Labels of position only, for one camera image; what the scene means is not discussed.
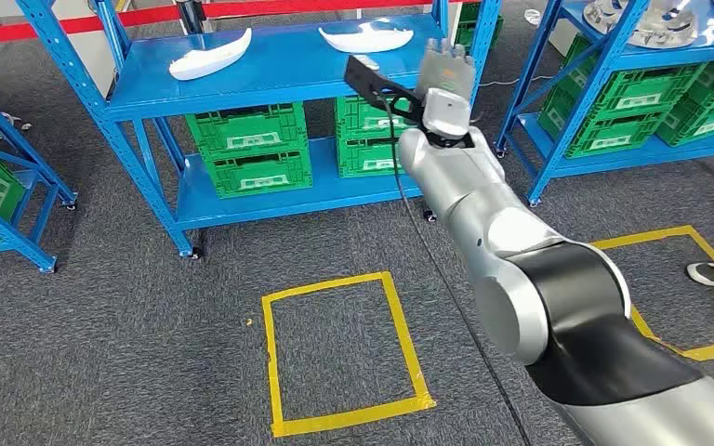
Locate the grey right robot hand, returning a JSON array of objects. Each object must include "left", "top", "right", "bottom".
[{"left": 416, "top": 37, "right": 476, "bottom": 99}]

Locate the broad white shell part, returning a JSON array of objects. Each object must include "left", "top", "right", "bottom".
[{"left": 318, "top": 21, "right": 415, "bottom": 55}]

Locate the blue steel shelf rack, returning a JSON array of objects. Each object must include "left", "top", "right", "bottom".
[
  {"left": 15, "top": 0, "right": 505, "bottom": 260},
  {"left": 495, "top": 0, "right": 714, "bottom": 207},
  {"left": 0, "top": 73, "right": 79, "bottom": 274}
]

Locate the long narrow white shell part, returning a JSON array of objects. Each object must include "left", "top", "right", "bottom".
[{"left": 168, "top": 27, "right": 254, "bottom": 83}]

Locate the yellow floor tape outline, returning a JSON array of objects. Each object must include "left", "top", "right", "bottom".
[{"left": 590, "top": 224, "right": 714, "bottom": 363}]

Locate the person's shoe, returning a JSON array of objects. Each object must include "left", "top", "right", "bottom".
[{"left": 686, "top": 261, "right": 714, "bottom": 287}]

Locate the white cabinet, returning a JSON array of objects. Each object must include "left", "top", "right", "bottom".
[{"left": 55, "top": 27, "right": 119, "bottom": 99}]

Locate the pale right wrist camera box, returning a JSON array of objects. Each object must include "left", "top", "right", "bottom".
[{"left": 421, "top": 87, "right": 473, "bottom": 139}]

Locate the white floor cable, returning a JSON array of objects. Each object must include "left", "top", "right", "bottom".
[{"left": 479, "top": 74, "right": 555, "bottom": 88}]

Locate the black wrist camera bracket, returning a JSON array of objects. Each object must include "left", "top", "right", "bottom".
[{"left": 343, "top": 54, "right": 423, "bottom": 127}]

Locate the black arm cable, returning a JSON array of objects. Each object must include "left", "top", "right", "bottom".
[{"left": 372, "top": 90, "right": 532, "bottom": 446}]

